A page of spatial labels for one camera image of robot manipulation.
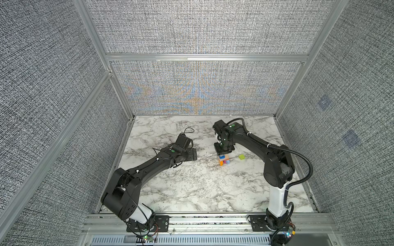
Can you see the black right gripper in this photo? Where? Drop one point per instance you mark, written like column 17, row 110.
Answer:
column 219, row 151

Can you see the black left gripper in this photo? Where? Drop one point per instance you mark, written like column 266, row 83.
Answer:
column 192, row 154

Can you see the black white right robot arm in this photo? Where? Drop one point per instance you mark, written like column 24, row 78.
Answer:
column 278, row 166

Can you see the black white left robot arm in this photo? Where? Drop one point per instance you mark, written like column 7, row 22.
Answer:
column 122, row 193

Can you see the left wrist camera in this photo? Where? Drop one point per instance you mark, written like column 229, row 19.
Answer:
column 183, row 141

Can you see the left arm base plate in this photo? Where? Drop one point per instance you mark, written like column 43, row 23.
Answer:
column 156, row 224

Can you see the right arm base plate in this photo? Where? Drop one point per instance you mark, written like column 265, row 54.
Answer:
column 264, row 223

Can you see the aluminium front rail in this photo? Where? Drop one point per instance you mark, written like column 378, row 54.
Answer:
column 172, row 223

